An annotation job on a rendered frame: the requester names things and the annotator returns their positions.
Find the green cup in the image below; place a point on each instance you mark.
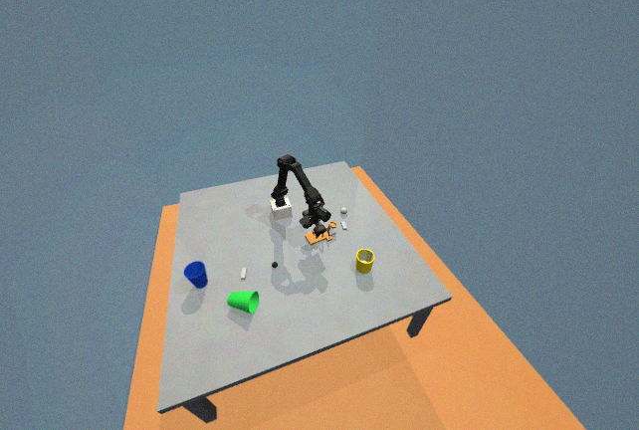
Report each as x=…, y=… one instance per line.
x=246, y=301

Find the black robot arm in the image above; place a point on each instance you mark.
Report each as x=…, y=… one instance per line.
x=286, y=163

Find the blue cup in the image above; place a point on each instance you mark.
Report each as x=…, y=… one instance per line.
x=196, y=274

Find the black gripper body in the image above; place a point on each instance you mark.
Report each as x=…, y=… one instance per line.
x=320, y=228

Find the yellow open cylinder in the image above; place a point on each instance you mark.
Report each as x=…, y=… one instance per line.
x=364, y=261

